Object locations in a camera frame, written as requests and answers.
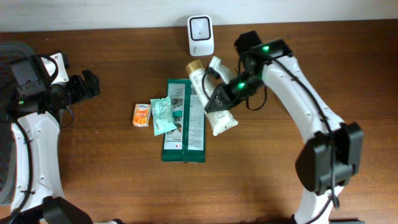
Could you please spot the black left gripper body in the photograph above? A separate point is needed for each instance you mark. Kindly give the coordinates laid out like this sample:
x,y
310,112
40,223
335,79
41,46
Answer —
x,y
75,90

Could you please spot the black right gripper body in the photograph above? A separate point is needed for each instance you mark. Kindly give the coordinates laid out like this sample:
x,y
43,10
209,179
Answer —
x,y
244,76

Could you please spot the white tube with tan cap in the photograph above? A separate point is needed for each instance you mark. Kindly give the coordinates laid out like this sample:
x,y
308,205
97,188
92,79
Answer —
x,y
220,121

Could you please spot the green white package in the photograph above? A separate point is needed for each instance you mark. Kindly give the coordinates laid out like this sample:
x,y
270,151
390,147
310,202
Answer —
x,y
186,143

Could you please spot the mint green small packet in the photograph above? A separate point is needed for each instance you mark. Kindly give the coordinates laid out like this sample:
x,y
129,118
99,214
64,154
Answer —
x,y
162,115

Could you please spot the orange tissue pack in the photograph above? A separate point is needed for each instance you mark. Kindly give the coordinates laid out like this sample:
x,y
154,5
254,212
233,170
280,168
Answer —
x,y
141,115

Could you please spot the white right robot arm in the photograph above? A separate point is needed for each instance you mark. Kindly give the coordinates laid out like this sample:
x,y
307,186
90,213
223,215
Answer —
x,y
332,148

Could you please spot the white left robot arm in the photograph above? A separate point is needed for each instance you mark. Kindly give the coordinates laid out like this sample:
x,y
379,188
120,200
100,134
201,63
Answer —
x,y
39,195

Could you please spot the white barcode scanner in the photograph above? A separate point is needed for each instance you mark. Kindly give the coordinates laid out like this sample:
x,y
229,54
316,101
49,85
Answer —
x,y
200,35

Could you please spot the grey plastic mesh basket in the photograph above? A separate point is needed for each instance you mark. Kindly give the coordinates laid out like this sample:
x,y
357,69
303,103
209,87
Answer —
x,y
10,50

